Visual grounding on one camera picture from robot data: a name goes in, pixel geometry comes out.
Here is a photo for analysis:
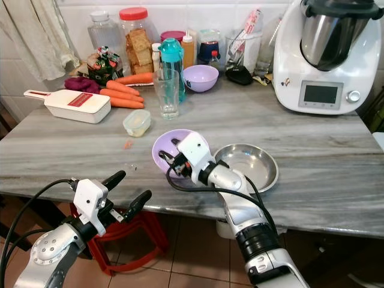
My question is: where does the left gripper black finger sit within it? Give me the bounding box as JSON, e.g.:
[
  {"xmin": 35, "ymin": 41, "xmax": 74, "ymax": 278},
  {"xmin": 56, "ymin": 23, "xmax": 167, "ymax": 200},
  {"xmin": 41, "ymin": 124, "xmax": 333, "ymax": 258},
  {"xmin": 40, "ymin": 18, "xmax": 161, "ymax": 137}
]
[
  {"xmin": 101, "ymin": 170, "xmax": 127, "ymax": 188},
  {"xmin": 126, "ymin": 190, "xmax": 153, "ymax": 218}
]

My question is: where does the purple plastic bowl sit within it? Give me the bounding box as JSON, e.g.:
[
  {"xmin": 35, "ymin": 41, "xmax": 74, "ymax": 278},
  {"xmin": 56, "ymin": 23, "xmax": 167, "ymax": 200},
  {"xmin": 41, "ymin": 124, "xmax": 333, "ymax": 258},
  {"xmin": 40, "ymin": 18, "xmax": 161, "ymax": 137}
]
[
  {"xmin": 151, "ymin": 128, "xmax": 196, "ymax": 179},
  {"xmin": 182, "ymin": 64, "xmax": 220, "ymax": 94}
]

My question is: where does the shallow stainless steel bowl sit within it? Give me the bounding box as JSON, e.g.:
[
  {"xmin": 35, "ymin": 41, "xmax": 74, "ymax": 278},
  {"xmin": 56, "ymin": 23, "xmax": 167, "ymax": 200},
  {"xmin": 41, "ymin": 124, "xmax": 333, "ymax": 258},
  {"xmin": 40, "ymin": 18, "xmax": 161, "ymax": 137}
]
[{"xmin": 214, "ymin": 143, "xmax": 280, "ymax": 194}]

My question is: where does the red plastic stool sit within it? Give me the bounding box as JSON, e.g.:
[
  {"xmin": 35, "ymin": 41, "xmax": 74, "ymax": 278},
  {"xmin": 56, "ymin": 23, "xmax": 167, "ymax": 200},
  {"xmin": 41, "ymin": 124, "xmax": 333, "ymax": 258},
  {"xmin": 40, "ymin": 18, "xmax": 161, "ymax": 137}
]
[{"xmin": 68, "ymin": 203, "xmax": 173, "ymax": 277}]

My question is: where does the small clear lidded container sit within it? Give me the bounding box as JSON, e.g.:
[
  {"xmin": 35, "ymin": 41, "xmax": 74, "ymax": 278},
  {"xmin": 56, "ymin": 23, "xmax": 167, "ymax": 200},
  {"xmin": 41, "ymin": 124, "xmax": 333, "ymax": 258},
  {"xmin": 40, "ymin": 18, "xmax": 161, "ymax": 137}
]
[{"xmin": 122, "ymin": 108, "xmax": 152, "ymax": 138}]

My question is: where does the clear drinking glass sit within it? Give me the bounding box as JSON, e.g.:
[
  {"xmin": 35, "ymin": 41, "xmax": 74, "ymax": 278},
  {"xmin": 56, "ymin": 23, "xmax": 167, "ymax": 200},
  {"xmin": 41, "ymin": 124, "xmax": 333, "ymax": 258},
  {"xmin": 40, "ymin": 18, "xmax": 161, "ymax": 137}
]
[{"xmin": 153, "ymin": 68, "xmax": 181, "ymax": 121}]

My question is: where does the orange carrot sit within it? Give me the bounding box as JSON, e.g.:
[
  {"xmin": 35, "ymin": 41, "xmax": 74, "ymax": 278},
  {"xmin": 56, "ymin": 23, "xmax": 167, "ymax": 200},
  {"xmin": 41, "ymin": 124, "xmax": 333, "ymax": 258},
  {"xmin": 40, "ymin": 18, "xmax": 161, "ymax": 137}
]
[
  {"xmin": 98, "ymin": 88, "xmax": 145, "ymax": 103},
  {"xmin": 109, "ymin": 97, "xmax": 145, "ymax": 110},
  {"xmin": 116, "ymin": 72, "xmax": 154, "ymax": 85},
  {"xmin": 106, "ymin": 79, "xmax": 142, "ymax": 97}
]

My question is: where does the white plastic box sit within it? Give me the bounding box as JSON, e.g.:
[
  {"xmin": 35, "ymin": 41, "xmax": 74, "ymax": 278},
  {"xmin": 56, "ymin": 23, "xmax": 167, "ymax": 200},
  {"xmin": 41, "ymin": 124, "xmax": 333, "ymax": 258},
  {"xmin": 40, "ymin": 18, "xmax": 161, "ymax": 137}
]
[{"xmin": 215, "ymin": 218, "xmax": 248, "ymax": 240}]

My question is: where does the white slicer with red label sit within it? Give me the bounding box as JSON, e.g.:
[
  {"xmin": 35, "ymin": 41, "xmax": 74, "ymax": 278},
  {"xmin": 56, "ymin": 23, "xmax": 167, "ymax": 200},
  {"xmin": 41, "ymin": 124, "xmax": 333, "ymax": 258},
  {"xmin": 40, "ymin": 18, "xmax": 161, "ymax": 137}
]
[{"xmin": 23, "ymin": 88, "xmax": 112, "ymax": 125}]

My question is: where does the teal water bottle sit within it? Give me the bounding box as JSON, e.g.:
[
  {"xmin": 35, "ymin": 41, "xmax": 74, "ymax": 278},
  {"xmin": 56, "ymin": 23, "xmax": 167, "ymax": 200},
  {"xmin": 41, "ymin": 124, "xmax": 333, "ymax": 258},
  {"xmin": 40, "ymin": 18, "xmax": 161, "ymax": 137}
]
[{"xmin": 158, "ymin": 37, "xmax": 185, "ymax": 103}]

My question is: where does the small white bottle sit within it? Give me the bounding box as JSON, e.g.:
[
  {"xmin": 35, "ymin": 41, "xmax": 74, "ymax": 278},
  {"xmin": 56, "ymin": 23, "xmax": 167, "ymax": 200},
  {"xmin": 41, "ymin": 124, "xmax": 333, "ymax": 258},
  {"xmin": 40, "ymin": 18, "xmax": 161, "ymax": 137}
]
[{"xmin": 151, "ymin": 42, "xmax": 161, "ymax": 71}]

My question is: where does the small red-capped bottle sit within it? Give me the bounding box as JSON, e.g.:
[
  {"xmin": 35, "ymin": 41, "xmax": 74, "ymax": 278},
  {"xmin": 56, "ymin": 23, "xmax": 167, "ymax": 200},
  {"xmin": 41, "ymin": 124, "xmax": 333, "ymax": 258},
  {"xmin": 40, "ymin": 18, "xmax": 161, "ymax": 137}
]
[{"xmin": 208, "ymin": 50, "xmax": 220, "ymax": 70}]

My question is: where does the small black pouch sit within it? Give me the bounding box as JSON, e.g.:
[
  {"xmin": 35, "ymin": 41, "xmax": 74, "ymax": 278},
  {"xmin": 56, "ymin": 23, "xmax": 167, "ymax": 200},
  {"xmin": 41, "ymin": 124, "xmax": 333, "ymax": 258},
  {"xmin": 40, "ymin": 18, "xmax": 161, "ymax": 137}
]
[{"xmin": 224, "ymin": 64, "xmax": 254, "ymax": 86}]

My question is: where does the orange bottle with white cap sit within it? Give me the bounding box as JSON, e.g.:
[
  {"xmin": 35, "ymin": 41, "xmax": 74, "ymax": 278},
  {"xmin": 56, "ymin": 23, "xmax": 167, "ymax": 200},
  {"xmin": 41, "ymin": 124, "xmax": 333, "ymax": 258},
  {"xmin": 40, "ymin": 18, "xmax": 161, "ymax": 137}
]
[{"xmin": 181, "ymin": 33, "xmax": 196, "ymax": 67}]

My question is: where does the dark purple vegetable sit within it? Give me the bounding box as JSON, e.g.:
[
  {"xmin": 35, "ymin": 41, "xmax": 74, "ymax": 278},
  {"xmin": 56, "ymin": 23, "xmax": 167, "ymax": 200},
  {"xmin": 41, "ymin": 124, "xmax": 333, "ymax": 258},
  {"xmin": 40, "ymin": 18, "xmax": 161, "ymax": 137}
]
[{"xmin": 62, "ymin": 76, "xmax": 100, "ymax": 94}]

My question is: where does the dark blue jar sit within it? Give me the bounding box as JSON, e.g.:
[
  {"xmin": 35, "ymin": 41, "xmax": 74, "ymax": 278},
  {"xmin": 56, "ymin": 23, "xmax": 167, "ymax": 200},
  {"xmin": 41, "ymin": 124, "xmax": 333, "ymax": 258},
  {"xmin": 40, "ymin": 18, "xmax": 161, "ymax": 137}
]
[{"xmin": 195, "ymin": 28, "xmax": 222, "ymax": 64}]

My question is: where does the red-lidded jar of crackers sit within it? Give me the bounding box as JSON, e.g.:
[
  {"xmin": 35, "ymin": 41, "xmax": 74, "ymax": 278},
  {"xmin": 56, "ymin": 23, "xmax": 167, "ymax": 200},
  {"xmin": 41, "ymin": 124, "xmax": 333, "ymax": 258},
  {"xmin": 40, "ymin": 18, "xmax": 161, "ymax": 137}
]
[{"xmin": 118, "ymin": 6, "xmax": 152, "ymax": 76}]

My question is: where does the dark printed snack packet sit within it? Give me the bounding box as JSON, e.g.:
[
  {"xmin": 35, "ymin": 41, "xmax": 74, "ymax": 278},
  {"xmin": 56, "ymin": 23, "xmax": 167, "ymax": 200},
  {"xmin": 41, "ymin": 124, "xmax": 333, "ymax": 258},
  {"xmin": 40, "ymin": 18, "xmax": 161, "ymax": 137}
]
[{"xmin": 86, "ymin": 46, "xmax": 122, "ymax": 86}]

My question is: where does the pink-lidded jar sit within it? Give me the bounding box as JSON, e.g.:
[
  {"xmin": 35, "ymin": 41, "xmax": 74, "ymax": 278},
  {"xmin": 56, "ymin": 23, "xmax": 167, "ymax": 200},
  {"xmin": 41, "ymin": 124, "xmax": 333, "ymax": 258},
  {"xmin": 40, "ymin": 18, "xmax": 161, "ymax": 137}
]
[{"xmin": 160, "ymin": 29, "xmax": 187, "ymax": 44}]

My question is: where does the clear plastic utensil container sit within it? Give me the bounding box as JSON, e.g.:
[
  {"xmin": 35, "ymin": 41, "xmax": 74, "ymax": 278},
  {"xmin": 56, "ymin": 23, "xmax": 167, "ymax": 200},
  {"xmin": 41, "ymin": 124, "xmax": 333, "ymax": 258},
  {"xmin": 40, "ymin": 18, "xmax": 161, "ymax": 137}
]
[{"xmin": 224, "ymin": 28, "xmax": 264, "ymax": 72}]

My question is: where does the clear white-capped plastic bottle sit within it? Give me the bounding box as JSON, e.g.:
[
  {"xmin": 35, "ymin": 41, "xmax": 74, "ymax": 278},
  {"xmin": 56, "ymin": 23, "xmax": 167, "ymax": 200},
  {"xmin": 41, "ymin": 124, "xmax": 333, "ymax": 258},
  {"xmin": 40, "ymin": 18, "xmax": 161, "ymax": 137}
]
[{"xmin": 86, "ymin": 10, "xmax": 122, "ymax": 57}]

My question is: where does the white kitchen food processor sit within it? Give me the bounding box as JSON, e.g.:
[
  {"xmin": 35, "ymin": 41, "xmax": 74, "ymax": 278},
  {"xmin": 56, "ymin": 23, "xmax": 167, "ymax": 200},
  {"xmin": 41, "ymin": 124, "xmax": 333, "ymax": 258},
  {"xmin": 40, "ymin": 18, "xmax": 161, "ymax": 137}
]
[{"xmin": 272, "ymin": 0, "xmax": 384, "ymax": 115}]

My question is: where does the red and white package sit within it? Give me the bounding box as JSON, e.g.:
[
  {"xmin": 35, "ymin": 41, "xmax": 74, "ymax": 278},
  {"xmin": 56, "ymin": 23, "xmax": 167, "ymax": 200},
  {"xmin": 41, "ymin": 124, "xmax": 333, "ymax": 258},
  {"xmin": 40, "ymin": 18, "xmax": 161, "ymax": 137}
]
[{"xmin": 241, "ymin": 7, "xmax": 264, "ymax": 39}]

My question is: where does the hanging beige towel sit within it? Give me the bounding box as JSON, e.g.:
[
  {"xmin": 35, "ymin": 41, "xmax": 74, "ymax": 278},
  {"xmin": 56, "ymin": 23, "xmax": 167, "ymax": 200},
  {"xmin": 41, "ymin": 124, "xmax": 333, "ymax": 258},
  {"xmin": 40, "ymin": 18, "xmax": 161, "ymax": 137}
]
[{"xmin": 0, "ymin": 0, "xmax": 83, "ymax": 82}]

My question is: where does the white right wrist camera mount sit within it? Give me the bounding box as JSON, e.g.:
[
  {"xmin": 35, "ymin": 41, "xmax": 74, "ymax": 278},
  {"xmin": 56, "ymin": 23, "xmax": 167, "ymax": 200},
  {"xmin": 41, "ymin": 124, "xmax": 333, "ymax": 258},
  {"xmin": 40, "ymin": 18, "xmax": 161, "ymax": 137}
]
[{"xmin": 176, "ymin": 131, "xmax": 212, "ymax": 184}]

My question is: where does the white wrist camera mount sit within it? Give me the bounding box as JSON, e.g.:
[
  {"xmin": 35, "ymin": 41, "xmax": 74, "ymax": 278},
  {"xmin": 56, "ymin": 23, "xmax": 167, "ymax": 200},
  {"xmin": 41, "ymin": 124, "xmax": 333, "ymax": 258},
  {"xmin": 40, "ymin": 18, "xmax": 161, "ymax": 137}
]
[
  {"xmin": 73, "ymin": 178, "xmax": 110, "ymax": 220},
  {"xmin": 176, "ymin": 131, "xmax": 212, "ymax": 184}
]

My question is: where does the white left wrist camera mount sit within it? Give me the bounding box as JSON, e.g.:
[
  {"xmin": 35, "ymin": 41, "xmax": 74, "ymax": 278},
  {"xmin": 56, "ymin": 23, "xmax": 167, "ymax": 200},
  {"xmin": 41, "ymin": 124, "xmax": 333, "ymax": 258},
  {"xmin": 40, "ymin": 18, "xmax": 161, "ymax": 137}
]
[{"xmin": 73, "ymin": 178, "xmax": 110, "ymax": 220}]

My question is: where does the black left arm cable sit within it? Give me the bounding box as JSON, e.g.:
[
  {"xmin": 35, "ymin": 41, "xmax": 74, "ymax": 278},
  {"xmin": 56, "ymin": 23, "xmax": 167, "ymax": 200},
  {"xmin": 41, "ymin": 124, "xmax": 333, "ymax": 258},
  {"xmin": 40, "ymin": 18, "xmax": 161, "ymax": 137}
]
[{"xmin": 0, "ymin": 178, "xmax": 79, "ymax": 288}]

